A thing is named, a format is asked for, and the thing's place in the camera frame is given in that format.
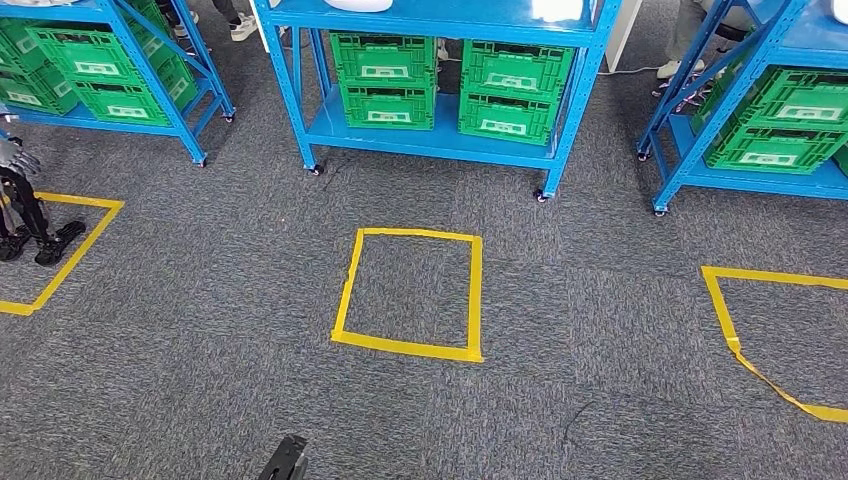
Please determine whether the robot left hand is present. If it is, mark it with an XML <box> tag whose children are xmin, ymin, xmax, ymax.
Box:
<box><xmin>256</xmin><ymin>434</ymin><xmax>310</xmax><ymax>480</ymax></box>

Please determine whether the blue metal shelf rack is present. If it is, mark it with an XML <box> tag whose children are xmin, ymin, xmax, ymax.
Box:
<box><xmin>253</xmin><ymin>0</ymin><xmax>624</xmax><ymax>203</ymax></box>
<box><xmin>635</xmin><ymin>0</ymin><xmax>848</xmax><ymax>218</ymax></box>
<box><xmin>0</xmin><ymin>0</ymin><xmax>237</xmax><ymax>167</ymax></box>

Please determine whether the white plastic trim part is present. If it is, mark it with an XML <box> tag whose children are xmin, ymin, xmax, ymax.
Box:
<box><xmin>323</xmin><ymin>0</ymin><xmax>394</xmax><ymax>14</ymax></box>

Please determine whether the yellow floor tape square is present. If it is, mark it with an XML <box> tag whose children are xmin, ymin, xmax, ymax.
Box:
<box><xmin>700</xmin><ymin>265</ymin><xmax>848</xmax><ymax>425</ymax></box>
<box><xmin>0</xmin><ymin>191</ymin><xmax>126</xmax><ymax>318</ymax></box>
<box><xmin>329</xmin><ymin>227</ymin><xmax>486</xmax><ymax>365</ymax></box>

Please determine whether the black silver humanoid robot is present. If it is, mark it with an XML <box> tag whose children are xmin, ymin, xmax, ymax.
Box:
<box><xmin>0</xmin><ymin>109</ymin><xmax>88</xmax><ymax>268</ymax></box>

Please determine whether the person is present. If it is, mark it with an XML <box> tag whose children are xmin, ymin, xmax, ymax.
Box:
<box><xmin>157</xmin><ymin>0</ymin><xmax>261</xmax><ymax>43</ymax></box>
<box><xmin>655</xmin><ymin>0</ymin><xmax>757</xmax><ymax>81</ymax></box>

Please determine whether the white panel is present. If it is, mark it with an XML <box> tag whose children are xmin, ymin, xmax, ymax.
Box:
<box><xmin>248</xmin><ymin>0</ymin><xmax>272</xmax><ymax>55</ymax></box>

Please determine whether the white table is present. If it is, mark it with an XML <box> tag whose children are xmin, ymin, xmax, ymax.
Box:
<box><xmin>604</xmin><ymin>0</ymin><xmax>645</xmax><ymax>74</ymax></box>

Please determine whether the black stool chrome base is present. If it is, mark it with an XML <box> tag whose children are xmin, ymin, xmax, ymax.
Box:
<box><xmin>651</xmin><ymin>23</ymin><xmax>750</xmax><ymax>115</ymax></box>

